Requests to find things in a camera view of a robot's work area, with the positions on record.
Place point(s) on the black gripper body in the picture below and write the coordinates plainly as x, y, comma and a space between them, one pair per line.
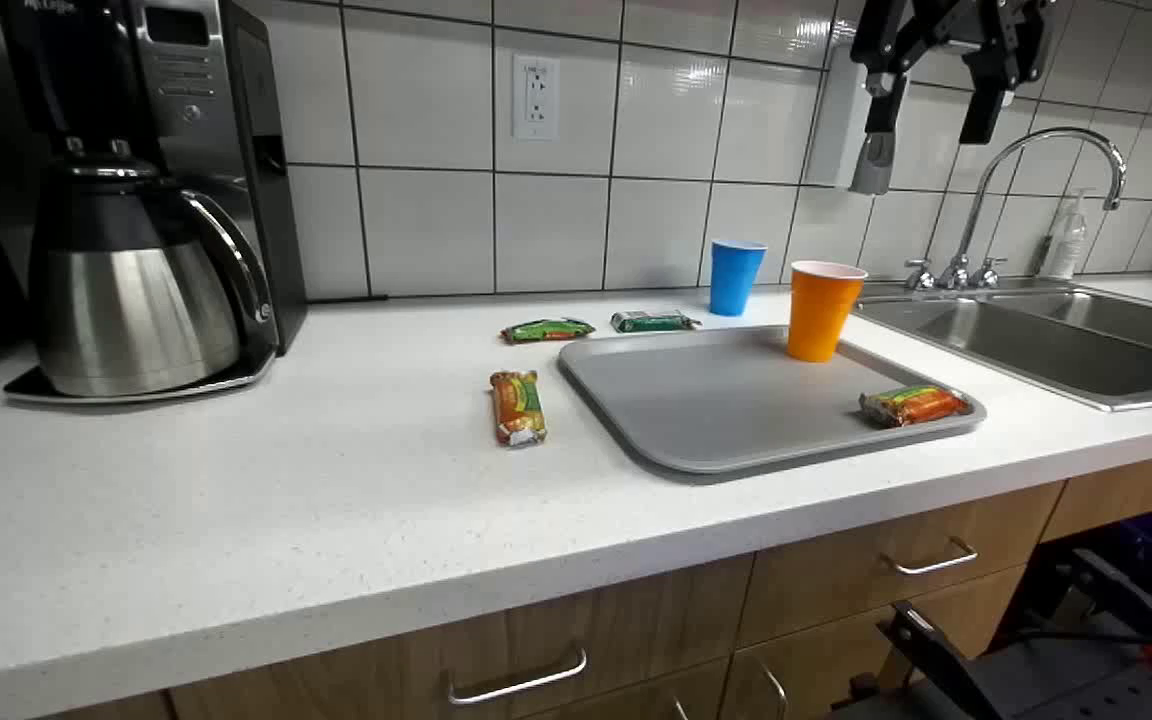
959, 16

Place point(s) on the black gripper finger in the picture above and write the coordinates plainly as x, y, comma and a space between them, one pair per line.
988, 94
880, 94

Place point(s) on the dark teal candy bar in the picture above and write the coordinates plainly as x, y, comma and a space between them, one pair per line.
652, 323

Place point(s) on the orange yellow candy bar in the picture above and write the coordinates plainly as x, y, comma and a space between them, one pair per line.
517, 405

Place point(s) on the orange green candy bar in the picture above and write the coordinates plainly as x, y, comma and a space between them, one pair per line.
919, 405

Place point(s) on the gray plastic tray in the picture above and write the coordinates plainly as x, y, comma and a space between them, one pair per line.
751, 405

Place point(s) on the chrome sink faucet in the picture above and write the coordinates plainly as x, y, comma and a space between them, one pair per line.
988, 186

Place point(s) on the clear soap bottle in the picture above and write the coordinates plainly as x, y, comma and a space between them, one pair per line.
1061, 244

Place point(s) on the orange plastic cup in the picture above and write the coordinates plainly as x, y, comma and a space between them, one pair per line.
823, 315

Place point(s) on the blue plastic cup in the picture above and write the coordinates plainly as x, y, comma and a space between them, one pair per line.
736, 277

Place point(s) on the stainless steel sink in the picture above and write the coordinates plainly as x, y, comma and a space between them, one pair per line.
1069, 344

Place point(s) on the wooden counter cabinet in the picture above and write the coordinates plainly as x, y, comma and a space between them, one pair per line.
841, 574

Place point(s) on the black coffee maker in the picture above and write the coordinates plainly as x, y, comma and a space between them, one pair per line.
220, 104

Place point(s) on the steel coffee carafe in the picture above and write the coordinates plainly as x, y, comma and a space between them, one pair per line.
130, 303

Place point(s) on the white wall soap dispenser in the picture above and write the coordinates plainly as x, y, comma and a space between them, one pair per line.
834, 133

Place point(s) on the white wall power outlet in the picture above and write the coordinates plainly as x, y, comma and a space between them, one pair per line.
536, 97

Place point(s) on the black robot cart frame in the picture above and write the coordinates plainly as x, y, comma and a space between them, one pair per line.
988, 683

